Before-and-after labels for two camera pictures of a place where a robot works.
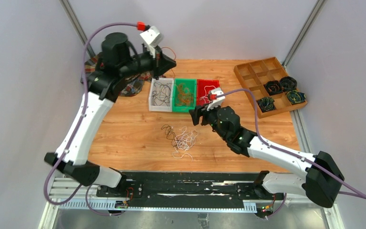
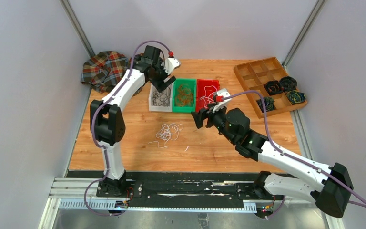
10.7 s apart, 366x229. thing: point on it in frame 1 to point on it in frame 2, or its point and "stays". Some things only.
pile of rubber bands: (185, 141) to (168, 131)
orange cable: (184, 98) stays
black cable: (160, 97) stays
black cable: (165, 92) stays
